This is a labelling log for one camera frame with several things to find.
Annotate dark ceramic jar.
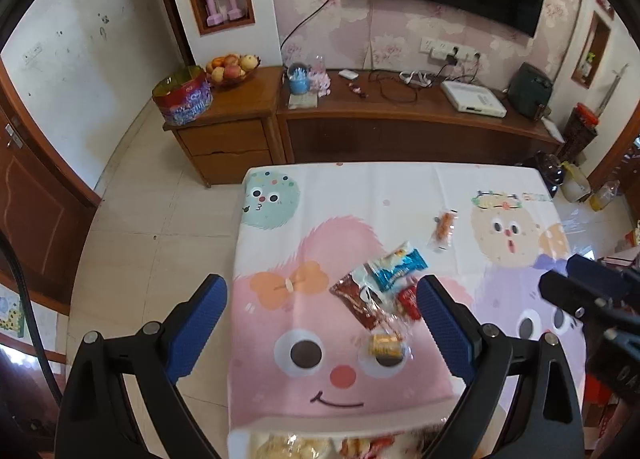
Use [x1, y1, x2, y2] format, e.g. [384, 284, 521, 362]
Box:
[534, 151, 566, 198]

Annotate white wall socket row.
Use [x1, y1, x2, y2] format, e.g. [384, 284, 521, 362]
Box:
[419, 36, 482, 62]

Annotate round printed cookie tin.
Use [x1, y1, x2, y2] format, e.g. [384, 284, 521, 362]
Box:
[152, 66, 215, 126]

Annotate grey television cable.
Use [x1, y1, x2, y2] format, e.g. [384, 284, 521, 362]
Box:
[279, 0, 351, 68]

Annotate brown wooden door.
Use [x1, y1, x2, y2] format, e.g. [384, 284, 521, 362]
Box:
[0, 59, 104, 316]

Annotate thick black cable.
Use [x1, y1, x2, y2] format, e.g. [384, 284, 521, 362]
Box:
[0, 229, 64, 405]

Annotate black looped cable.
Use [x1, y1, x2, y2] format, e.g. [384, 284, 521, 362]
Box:
[369, 70, 419, 104]

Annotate long wooden television stand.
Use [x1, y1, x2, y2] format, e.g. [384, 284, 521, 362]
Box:
[275, 66, 564, 166]

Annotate blue snow globe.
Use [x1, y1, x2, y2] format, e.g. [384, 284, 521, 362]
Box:
[286, 65, 312, 96]

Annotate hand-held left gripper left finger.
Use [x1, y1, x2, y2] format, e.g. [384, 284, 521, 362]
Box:
[55, 274, 229, 459]

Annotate narrow wooden wall niche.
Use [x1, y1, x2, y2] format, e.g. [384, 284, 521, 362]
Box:
[571, 11, 612, 89]

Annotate dark green air fryer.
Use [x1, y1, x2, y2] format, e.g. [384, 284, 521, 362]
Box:
[509, 62, 554, 119]

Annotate white paper sheet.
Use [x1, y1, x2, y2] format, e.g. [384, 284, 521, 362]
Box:
[542, 116, 566, 142]

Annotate white plastic jug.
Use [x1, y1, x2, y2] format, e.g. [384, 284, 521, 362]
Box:
[560, 161, 594, 204]

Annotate metal mop pole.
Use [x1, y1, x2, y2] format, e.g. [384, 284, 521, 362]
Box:
[597, 64, 629, 112]

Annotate white power strip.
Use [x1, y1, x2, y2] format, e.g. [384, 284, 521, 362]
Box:
[400, 70, 434, 88]

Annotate paper notes stack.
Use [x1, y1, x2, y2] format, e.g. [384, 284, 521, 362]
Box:
[289, 91, 320, 111]

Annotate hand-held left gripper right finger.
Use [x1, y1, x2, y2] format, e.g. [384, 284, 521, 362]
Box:
[416, 275, 586, 459]

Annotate tall patterned red-lid container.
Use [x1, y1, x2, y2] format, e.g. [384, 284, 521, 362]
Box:
[557, 103, 599, 165]

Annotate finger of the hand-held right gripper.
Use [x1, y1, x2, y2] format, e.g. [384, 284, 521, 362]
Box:
[539, 270, 608, 320]
[566, 254, 640, 297]

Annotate cartoon printed tablecloth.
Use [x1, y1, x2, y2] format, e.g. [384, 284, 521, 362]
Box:
[227, 162, 588, 445]

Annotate blue snack packet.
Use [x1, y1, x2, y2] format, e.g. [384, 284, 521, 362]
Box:
[366, 240, 429, 291]

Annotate red snack packet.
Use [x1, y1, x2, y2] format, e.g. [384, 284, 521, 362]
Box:
[397, 286, 424, 321]

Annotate red white bag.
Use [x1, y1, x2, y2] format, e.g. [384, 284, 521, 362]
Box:
[620, 220, 640, 261]

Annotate colourful wall picture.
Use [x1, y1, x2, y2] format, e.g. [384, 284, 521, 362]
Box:
[0, 284, 27, 340]

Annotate white set-top box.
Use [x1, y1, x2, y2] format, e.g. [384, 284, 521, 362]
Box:
[441, 80, 507, 118]

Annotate bowl of fruit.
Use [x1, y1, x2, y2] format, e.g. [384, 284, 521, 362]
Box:
[205, 53, 262, 90]

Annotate wooden drawer cabinet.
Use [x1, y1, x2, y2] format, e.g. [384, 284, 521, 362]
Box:
[163, 66, 287, 188]

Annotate yellow wrapped candy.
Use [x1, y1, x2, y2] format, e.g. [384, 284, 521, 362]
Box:
[366, 331, 408, 361]

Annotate reddish brown snack packet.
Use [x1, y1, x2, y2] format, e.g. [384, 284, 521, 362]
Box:
[329, 272, 384, 331]

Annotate orange sausage snack packet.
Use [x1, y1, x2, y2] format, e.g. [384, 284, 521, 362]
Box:
[429, 208, 459, 253]

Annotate pale round cake packet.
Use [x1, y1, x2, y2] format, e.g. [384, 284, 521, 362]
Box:
[250, 433, 334, 459]

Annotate red wrapped snack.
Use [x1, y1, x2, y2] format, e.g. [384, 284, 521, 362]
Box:
[340, 436, 402, 459]

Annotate yellow oil bottle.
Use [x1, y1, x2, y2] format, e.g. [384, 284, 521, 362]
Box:
[590, 180, 621, 212]

